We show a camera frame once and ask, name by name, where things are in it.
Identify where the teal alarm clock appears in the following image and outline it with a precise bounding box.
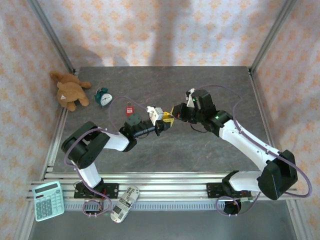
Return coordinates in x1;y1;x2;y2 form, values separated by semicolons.
94;86;113;108

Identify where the brown teddy bear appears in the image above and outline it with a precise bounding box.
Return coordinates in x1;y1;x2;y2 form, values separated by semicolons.
49;70;92;112

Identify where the orange patterned white fabric backdrop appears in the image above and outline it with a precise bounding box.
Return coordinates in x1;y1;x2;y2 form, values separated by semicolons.
0;0;320;240

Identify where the printed white black can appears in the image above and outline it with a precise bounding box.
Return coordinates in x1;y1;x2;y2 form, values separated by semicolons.
109;185;141;223

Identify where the mint green calculator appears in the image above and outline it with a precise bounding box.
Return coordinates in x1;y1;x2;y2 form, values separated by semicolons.
31;181;66;222

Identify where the aluminium table side rail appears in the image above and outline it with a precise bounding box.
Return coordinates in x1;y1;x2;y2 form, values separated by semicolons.
248;69;286;180
39;107;70;181

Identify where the aluminium mounting rail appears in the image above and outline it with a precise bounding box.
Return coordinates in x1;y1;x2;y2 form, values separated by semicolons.
26;172;300;202

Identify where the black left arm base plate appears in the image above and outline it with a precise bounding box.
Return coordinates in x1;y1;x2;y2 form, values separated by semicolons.
74;183;120;200

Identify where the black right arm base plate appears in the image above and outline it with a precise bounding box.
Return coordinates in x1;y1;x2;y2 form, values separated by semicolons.
206;182;251;200

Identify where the slotted grey cable duct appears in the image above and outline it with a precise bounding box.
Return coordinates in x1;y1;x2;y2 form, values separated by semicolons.
64;201;226;211

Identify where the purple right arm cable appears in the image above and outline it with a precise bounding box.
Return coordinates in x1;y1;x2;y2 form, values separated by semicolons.
192;84;313;217

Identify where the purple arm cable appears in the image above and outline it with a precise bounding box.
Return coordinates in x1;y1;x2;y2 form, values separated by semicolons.
192;84;313;217
64;96;151;218

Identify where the aluminium frame post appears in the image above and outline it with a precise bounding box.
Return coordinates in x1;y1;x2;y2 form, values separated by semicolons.
26;0;76;73
249;0;297;75

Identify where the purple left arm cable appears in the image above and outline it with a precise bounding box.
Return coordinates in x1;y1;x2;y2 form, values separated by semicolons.
64;96;151;218

